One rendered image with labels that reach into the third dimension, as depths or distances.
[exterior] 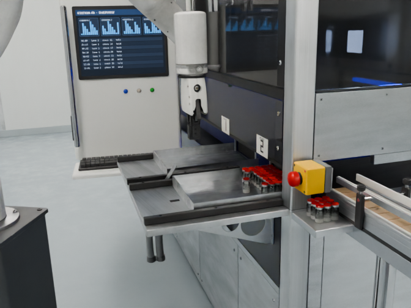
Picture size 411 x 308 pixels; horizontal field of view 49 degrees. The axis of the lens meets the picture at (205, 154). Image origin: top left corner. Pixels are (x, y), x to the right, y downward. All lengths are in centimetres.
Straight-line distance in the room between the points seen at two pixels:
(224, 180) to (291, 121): 40
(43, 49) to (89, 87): 455
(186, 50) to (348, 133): 50
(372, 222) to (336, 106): 32
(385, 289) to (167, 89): 130
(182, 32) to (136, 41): 91
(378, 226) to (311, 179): 19
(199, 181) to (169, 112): 69
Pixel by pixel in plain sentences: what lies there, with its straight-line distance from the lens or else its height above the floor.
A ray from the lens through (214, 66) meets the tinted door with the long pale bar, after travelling 183.
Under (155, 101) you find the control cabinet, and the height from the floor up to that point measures 106.
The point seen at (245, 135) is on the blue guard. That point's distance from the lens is 153.
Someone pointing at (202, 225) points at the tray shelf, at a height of 87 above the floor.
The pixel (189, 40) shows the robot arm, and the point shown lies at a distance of 117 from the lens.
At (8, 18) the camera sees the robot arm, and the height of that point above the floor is 141.
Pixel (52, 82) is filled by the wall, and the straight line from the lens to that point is 665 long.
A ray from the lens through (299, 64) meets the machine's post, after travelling 119.
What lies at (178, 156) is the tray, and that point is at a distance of 182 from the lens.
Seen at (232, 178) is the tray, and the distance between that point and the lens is 154.
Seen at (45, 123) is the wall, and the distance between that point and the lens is 673.
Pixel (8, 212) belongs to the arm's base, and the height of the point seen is 87.
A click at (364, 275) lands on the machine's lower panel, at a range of 153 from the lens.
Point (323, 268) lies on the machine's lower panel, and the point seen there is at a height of 68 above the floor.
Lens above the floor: 137
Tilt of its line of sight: 16 degrees down
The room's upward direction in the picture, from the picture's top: 1 degrees counter-clockwise
